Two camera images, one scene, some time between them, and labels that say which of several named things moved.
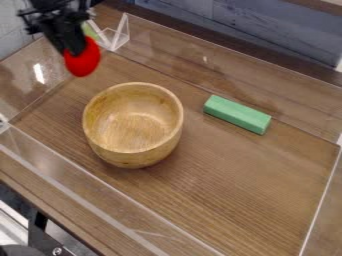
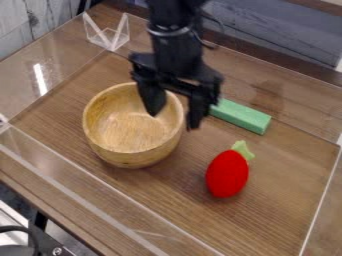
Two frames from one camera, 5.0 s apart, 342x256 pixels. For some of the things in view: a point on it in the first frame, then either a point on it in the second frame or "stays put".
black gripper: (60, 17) -> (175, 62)
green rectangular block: (236, 114) stays put
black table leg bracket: (38, 239) stays put
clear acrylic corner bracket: (112, 39) stays put
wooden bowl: (132, 123) stays put
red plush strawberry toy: (82, 65) -> (227, 170)
